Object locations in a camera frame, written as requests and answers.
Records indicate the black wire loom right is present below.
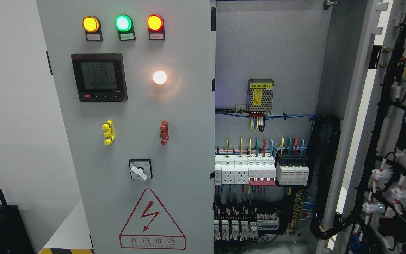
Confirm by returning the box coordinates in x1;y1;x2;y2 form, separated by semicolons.
309;115;342;240

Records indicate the brass ground terminal bar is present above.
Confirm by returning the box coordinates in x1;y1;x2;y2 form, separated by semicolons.
290;190;305;231

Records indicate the red terminal post block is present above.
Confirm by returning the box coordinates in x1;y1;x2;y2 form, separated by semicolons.
159;120;169;146

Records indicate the white rotary selector switch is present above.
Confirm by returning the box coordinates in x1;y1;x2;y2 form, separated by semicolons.
129;159;153;182

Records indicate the white glowing indicator lamp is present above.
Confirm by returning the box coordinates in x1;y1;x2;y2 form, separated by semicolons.
153;71;167;85

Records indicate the white sockets and breakers row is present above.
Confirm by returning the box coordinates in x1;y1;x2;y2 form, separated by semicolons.
214;154;276;186

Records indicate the lower relay row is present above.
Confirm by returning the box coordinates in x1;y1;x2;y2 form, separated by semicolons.
213;200;280;241

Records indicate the yellow indicator lamp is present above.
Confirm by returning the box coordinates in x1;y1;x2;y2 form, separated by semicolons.
82;16;103;41

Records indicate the green indicator lamp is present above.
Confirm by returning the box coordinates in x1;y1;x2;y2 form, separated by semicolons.
115;14;136;41

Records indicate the grey cabinet door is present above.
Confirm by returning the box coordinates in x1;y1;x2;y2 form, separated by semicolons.
336;0;406;254
37;0;216;254

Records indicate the metal mesh power supply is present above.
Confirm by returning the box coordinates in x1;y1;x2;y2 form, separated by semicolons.
247;78;274;112

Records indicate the red electric hazard warning sticker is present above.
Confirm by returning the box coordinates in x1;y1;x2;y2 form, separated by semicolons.
119;188;186;250

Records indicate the yellow terminal post block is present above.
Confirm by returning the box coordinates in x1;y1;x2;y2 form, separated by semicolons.
102;120;115;146

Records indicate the red indicator lamp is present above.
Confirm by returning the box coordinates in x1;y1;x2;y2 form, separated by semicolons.
147;14;165;40

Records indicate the black white surge protector block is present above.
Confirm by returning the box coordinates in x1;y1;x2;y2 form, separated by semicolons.
276;154;310;185

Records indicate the black box with antenna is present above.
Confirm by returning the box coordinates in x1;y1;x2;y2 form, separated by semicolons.
0;188;34;254

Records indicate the black digital power meter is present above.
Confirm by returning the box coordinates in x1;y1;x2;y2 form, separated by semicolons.
71;53;127;102

